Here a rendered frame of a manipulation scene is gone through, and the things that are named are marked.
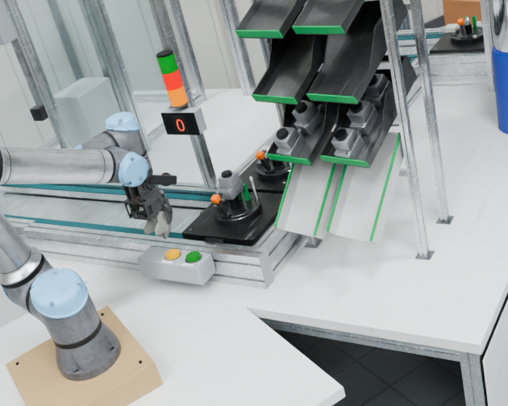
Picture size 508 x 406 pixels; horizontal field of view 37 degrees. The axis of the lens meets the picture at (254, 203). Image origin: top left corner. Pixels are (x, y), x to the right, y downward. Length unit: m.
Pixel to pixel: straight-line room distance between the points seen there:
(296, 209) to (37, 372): 0.75
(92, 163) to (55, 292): 0.29
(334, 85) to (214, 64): 3.34
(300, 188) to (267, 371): 0.51
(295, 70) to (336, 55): 0.10
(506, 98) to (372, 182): 0.75
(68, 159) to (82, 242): 0.76
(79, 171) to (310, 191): 0.62
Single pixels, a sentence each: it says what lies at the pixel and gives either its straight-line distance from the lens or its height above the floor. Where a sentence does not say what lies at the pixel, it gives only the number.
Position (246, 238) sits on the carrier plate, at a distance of 2.03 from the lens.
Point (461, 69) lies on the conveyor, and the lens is 3.01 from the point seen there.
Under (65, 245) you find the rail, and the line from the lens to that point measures 2.42.
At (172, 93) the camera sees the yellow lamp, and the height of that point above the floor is 1.30.
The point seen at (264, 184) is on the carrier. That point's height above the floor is 0.97.
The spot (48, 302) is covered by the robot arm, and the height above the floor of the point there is 1.15.
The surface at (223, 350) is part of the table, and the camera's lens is 1.86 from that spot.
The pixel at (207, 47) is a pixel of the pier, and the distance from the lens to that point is 5.03.
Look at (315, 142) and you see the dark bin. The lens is 1.87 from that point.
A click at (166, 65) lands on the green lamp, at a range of 2.18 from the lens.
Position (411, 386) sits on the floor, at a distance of 2.90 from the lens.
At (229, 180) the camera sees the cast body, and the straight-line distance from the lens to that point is 2.09.
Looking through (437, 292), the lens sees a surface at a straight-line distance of 1.88.
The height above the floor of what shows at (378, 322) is 0.86.
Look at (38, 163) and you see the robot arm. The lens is 1.60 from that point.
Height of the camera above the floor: 1.99
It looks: 28 degrees down
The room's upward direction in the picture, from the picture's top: 15 degrees counter-clockwise
